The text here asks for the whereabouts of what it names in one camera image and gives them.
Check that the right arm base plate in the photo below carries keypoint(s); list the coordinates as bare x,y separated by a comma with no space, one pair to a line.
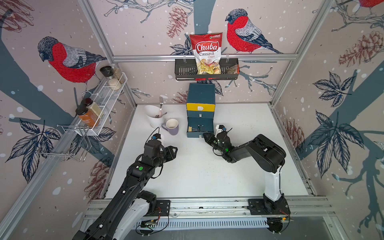
258,207

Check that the red Chuba cassava chips bag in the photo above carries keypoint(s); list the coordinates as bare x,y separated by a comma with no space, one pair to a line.
207,52

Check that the black wire wall basket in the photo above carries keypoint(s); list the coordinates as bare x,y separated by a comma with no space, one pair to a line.
189,70

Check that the wire rack hanger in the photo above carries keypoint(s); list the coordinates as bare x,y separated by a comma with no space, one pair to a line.
74,144

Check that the beige spice jar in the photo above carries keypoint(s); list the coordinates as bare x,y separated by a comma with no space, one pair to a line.
91,105

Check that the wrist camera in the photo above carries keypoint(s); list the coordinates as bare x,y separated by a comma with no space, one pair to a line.
157,137
219,129

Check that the black lid spice jar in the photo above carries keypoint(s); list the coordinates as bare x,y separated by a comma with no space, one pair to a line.
113,82

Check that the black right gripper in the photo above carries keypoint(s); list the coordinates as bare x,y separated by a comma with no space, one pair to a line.
209,138

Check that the small clear spice jar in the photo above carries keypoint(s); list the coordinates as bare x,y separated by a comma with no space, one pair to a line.
117,73

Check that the teal bottom drawer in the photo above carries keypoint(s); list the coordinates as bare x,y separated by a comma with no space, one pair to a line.
198,126

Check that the teal drawer cabinet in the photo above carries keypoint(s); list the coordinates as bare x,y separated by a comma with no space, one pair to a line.
201,93

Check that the purple mug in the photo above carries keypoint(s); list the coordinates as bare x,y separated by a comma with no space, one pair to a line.
171,126

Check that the white utensil cup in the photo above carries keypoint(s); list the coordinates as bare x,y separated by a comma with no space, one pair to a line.
154,115

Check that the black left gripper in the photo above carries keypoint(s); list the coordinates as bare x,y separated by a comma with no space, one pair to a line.
171,154

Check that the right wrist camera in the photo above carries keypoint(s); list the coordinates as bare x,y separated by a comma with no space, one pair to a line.
219,129

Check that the orange spice jar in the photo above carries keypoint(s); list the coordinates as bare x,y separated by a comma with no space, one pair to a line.
87,116

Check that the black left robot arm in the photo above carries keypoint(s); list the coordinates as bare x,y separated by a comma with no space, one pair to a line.
131,202

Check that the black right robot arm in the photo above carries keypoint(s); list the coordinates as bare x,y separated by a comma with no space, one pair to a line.
267,154

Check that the white wire spice shelf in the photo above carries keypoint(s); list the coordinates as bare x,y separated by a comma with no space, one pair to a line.
105,98

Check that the teal drawer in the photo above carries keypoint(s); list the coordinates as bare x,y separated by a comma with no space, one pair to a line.
198,126
200,114

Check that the metal fork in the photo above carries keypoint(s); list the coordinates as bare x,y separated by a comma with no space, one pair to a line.
161,106

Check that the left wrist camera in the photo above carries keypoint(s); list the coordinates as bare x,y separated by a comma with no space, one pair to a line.
157,137

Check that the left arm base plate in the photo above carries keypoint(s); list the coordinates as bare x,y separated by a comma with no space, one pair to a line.
158,208

